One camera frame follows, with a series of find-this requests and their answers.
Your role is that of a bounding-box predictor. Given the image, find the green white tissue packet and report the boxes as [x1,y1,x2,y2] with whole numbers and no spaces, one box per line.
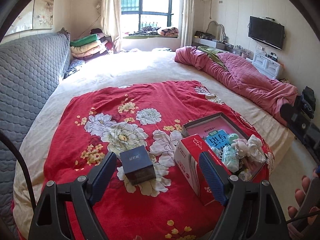
[222,145,239,173]

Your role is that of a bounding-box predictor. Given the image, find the yellow white snack packet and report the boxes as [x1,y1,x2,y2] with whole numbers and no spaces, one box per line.
[238,168,253,181]

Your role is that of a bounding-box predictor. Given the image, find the cream teddy bear pink dress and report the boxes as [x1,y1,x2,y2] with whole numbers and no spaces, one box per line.
[231,139,251,159]

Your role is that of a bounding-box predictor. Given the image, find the green sponge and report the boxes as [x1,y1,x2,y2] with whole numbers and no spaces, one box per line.
[227,133,239,145]

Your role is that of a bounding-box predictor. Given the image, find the cream teddy bear purple dress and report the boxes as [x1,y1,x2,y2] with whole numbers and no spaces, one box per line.
[247,135,266,163]

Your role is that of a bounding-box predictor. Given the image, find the person's right hand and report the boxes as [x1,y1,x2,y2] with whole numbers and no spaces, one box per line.
[287,167,319,239]

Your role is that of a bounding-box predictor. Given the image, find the dark clothes on chair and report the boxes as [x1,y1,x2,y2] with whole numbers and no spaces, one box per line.
[300,86,316,119]

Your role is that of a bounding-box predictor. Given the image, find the pink book tray box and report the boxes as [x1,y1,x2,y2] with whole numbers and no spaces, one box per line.
[182,112,266,180]

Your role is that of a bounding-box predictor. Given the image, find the red tissue pack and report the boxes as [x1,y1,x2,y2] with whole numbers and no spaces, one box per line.
[174,134,231,206]

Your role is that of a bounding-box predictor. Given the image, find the dark square gift box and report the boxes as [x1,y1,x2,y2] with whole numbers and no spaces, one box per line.
[120,146,156,185]

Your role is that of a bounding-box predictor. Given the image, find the pink quilted comforter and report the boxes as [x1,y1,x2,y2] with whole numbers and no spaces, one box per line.
[175,46,298,125]

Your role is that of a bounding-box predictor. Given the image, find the red floral blanket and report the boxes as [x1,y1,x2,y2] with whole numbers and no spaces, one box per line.
[11,80,276,240]

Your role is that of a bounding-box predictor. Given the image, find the white drawer cabinet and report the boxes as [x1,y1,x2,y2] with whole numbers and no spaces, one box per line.
[252,53,283,79]

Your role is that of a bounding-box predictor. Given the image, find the heart shaped mirror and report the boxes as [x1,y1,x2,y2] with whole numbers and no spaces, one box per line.
[206,21,227,42]

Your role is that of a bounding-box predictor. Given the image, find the beige bed sheet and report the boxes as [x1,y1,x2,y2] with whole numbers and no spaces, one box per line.
[12,49,296,233]

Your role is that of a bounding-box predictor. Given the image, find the grey quilted headboard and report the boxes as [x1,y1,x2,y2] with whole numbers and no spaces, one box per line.
[0,32,72,239]

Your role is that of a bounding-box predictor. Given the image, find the stack of folded blankets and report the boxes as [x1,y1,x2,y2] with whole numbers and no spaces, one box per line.
[70,28,116,61]

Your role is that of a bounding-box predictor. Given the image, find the clothes pile on windowsill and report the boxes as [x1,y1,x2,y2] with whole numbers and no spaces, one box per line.
[123,25,179,39]

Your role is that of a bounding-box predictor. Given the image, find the right cream curtain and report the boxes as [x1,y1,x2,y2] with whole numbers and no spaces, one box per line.
[179,0,195,47]

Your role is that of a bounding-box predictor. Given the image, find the cream curtain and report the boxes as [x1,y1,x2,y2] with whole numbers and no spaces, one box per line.
[179,0,195,47]
[100,0,121,52]

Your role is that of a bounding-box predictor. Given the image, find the left cream curtain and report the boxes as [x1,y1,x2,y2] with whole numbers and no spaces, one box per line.
[100,0,121,52]

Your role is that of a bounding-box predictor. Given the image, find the wall mounted black television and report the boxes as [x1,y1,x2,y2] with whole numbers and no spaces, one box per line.
[248,16,285,50]

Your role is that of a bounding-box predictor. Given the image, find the black cable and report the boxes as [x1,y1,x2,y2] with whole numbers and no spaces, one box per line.
[0,129,37,212]

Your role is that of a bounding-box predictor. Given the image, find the floral wall painting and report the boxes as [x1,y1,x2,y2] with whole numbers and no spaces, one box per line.
[5,0,54,36]

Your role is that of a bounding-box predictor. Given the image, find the window with dark frame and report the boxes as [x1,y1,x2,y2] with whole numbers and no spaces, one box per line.
[120,0,173,35]

